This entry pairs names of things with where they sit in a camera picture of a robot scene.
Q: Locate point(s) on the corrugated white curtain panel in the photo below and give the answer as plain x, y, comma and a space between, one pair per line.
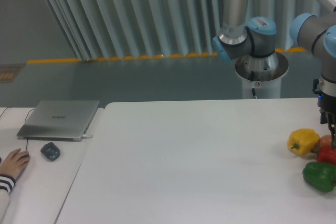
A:
137, 28

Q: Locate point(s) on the red bell pepper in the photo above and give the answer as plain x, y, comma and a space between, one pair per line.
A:
325, 154

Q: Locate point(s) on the person's hand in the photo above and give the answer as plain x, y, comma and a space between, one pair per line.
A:
13, 165

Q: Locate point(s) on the green bell pepper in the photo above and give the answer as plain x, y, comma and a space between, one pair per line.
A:
320, 175

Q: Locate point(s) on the yellow bell pepper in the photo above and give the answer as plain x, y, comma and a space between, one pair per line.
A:
302, 141

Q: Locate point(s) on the orange red round fruit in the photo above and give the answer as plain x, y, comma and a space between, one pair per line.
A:
324, 141

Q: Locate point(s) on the silver closed laptop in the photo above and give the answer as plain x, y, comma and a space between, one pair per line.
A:
59, 120

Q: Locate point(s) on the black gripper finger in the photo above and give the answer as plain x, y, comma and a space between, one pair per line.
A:
332, 132

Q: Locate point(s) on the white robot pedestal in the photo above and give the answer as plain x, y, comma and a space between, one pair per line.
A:
261, 82

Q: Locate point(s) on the striped sleeve forearm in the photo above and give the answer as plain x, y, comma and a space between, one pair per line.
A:
7, 185

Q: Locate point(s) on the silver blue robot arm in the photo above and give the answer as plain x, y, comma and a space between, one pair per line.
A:
252, 45

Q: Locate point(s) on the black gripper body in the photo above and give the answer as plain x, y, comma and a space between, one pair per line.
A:
326, 103

